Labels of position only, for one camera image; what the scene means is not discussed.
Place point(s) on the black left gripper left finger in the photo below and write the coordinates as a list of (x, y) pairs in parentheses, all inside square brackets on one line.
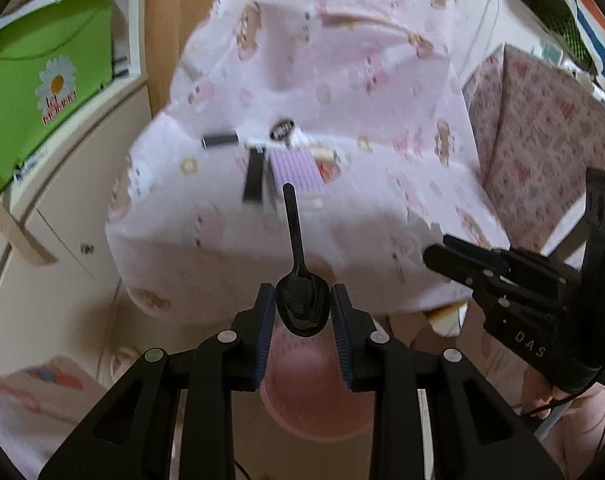
[(250, 349)]

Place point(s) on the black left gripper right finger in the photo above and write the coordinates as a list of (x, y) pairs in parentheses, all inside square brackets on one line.
[(352, 333)]

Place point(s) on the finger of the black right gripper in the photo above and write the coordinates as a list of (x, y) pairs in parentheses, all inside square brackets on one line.
[(470, 251), (464, 271)]

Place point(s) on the black plastic spoon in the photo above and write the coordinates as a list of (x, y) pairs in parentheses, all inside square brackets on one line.
[(303, 298)]

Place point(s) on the black packet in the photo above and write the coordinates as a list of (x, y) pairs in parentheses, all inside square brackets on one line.
[(254, 174)]

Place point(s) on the purple checkered tissue pack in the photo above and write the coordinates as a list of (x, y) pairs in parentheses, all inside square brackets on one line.
[(299, 169)]

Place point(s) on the pink trash basket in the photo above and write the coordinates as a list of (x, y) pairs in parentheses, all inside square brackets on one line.
[(305, 393)]

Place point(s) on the person right hand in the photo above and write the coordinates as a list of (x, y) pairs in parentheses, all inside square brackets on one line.
[(537, 394)]

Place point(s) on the patterned pink pillow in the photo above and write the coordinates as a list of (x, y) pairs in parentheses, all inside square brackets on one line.
[(537, 130)]

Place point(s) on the white cabinet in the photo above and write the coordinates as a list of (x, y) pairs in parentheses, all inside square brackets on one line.
[(67, 306)]

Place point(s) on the black thread spool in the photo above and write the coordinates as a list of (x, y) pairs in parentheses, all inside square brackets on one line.
[(217, 140)]

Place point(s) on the black tape roll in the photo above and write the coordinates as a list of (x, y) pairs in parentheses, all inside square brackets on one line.
[(281, 130)]

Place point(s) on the pink cartoon bed sheet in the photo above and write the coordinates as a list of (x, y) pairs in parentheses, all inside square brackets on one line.
[(372, 80)]

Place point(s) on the blue white striped cloth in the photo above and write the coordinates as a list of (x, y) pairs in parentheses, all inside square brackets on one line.
[(582, 15)]

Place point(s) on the green plastic storage box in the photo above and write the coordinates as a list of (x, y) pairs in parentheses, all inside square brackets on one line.
[(54, 56)]

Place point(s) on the wooden door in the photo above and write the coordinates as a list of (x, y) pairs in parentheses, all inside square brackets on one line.
[(168, 24)]

